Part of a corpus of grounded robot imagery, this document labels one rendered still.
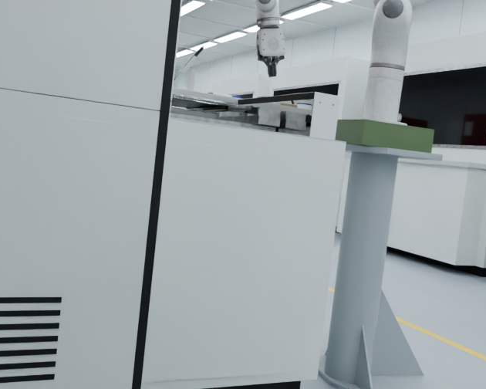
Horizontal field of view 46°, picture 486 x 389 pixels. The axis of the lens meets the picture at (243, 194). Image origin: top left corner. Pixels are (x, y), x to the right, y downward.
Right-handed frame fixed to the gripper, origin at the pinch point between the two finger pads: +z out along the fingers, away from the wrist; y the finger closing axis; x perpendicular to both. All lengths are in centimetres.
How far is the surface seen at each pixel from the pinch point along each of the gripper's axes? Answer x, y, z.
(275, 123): -22.3, -12.4, 18.1
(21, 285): -66, -99, 44
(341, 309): -31, 3, 83
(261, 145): -46, -30, 23
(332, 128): -39.8, -2.0, 20.9
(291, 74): 476, 290, -23
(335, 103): -39.8, -0.6, 13.5
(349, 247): -31, 7, 62
